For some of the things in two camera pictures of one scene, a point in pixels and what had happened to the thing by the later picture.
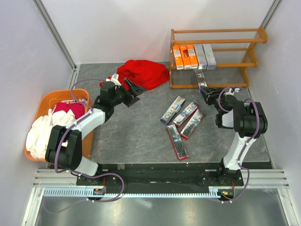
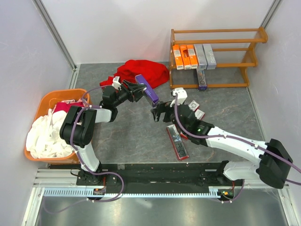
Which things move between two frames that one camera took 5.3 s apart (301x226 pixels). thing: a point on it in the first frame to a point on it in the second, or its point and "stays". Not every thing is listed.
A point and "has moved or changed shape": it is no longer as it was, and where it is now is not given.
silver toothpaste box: (209, 57) stays
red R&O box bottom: (177, 142) stays
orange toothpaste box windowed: (186, 57) stays
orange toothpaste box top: (193, 56) stays
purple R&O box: (172, 110) has moved or changed shape
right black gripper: (209, 94) to (162, 107)
